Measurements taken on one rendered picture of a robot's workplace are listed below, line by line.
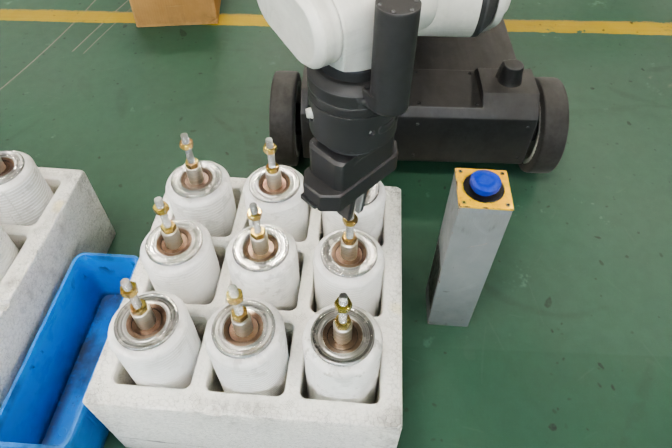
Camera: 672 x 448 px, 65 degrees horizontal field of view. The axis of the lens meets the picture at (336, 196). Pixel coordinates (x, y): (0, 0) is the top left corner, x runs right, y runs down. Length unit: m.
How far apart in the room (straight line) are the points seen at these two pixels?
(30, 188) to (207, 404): 0.45
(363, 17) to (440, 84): 0.67
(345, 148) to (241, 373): 0.30
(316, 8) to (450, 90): 0.69
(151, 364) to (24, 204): 0.38
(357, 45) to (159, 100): 1.02
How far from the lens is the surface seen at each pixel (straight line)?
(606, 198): 1.23
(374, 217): 0.77
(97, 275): 0.99
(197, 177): 0.80
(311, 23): 0.41
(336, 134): 0.49
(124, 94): 1.46
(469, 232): 0.73
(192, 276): 0.73
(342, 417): 0.68
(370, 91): 0.45
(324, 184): 0.55
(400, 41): 0.41
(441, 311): 0.90
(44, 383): 0.93
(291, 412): 0.68
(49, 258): 0.94
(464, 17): 0.82
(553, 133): 1.09
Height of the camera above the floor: 0.82
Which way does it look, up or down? 48 degrees down
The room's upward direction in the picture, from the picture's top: straight up
